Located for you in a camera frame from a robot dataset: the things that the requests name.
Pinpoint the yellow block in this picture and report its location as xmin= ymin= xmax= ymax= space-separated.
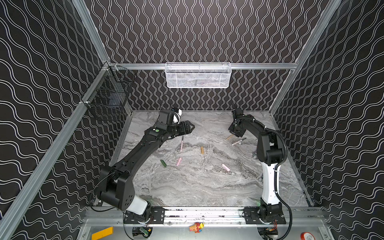
xmin=91 ymin=227 xmax=114 ymax=240

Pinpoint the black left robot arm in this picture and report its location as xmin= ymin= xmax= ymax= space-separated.
xmin=94 ymin=121 xmax=195 ymax=221

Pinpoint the red yellow toy figure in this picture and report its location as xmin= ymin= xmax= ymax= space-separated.
xmin=189 ymin=223 xmax=205 ymax=233

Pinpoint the pink pen cap right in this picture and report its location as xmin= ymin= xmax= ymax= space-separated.
xmin=222 ymin=164 xmax=231 ymax=172

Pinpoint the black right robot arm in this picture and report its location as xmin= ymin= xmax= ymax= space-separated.
xmin=229 ymin=109 xmax=288 ymax=224

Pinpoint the black wire basket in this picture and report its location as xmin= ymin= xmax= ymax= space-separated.
xmin=82 ymin=62 xmax=132 ymax=122

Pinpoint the red tape roll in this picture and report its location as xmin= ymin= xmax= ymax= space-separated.
xmin=301 ymin=232 xmax=316 ymax=240

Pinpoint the white wire mesh basket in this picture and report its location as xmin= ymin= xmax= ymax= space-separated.
xmin=165 ymin=62 xmax=232 ymax=89

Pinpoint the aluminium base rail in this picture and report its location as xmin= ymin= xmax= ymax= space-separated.
xmin=83 ymin=207 xmax=326 ymax=227

